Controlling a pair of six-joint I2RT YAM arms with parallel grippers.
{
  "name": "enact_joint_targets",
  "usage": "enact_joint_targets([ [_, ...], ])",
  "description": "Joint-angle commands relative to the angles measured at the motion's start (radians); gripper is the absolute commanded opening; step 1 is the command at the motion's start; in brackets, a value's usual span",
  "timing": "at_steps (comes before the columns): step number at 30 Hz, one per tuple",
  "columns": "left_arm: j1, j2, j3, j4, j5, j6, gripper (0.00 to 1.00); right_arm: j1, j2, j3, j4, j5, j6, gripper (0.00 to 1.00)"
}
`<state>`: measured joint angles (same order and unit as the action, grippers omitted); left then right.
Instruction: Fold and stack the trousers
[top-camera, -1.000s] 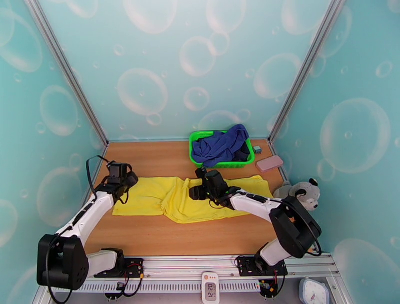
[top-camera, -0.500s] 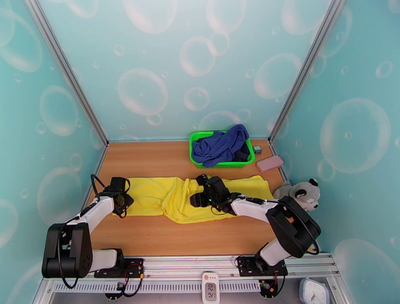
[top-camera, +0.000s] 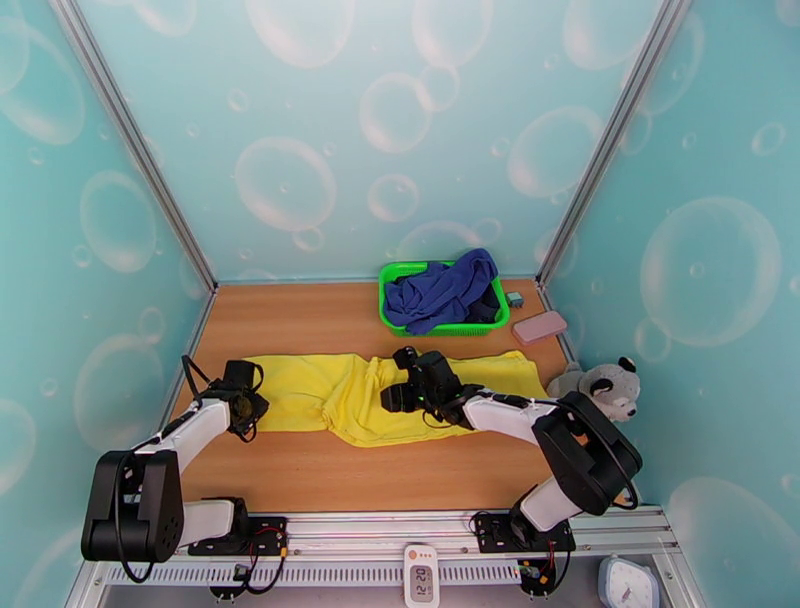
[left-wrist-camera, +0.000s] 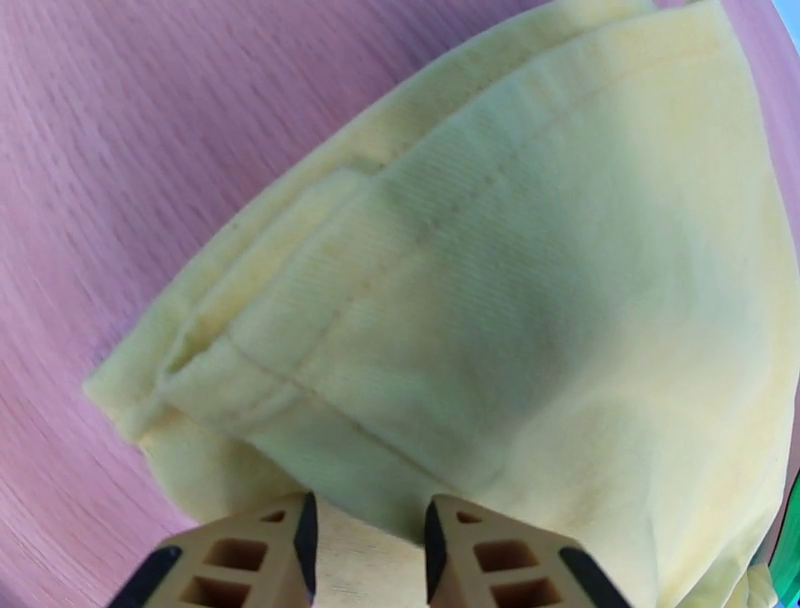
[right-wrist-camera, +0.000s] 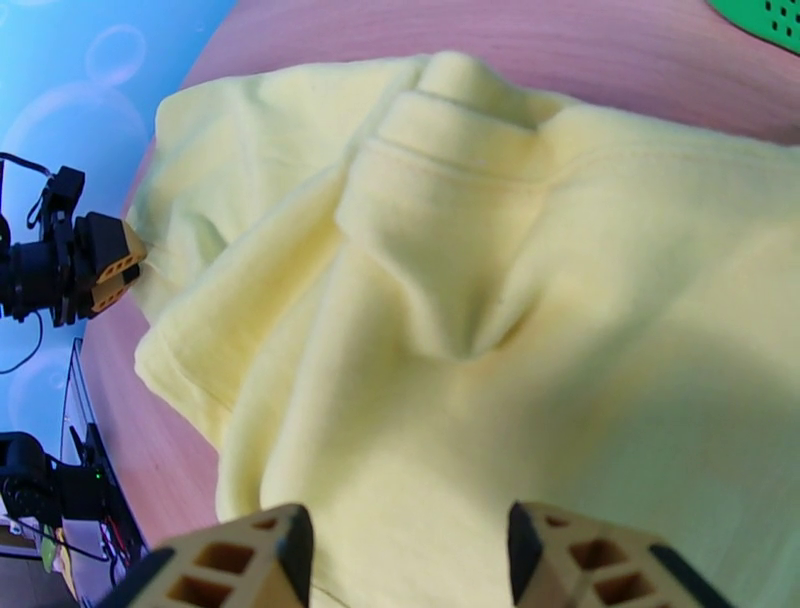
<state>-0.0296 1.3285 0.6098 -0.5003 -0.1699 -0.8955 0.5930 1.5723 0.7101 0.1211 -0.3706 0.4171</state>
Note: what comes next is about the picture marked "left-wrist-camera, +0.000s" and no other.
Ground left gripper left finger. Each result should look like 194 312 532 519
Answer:
108 491 319 608

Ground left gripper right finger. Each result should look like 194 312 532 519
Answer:
424 494 633 608

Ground yellow trousers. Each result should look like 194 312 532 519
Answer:
82 0 800 608

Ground green plastic basket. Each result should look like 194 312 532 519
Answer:
766 471 800 608

